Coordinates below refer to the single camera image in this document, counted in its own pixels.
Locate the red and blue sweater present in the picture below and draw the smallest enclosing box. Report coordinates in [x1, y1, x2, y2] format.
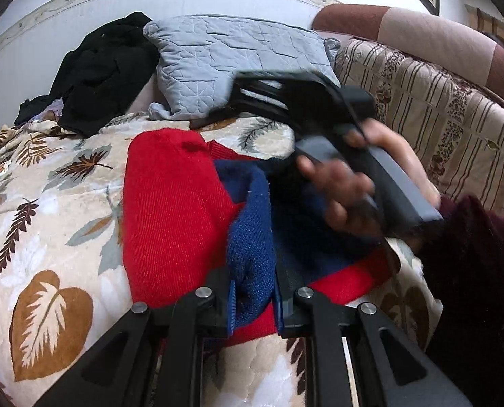
[122, 129, 398, 345]

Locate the dark maroon sleeve forearm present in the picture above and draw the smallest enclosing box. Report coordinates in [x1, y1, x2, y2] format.
[416, 196, 504, 406]

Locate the black clothes pile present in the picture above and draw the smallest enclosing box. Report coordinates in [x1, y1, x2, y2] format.
[14, 12, 159, 138]

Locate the purple garment under clothes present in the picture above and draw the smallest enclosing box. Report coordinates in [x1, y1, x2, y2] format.
[17, 97, 63, 125]

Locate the right hand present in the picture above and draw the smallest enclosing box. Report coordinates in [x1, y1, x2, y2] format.
[296, 117, 442, 240]

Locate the brown pink padded headboard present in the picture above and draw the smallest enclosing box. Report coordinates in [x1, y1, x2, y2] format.
[312, 4, 504, 101]

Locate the striped floral folded quilt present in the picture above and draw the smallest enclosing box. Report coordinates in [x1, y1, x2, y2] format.
[335, 37, 504, 217]

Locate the grey quilted pillow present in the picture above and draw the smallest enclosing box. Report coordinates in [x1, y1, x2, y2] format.
[143, 15, 340, 120]

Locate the leaf pattern beige blanket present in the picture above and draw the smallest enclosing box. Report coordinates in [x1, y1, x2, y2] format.
[0, 112, 442, 406]

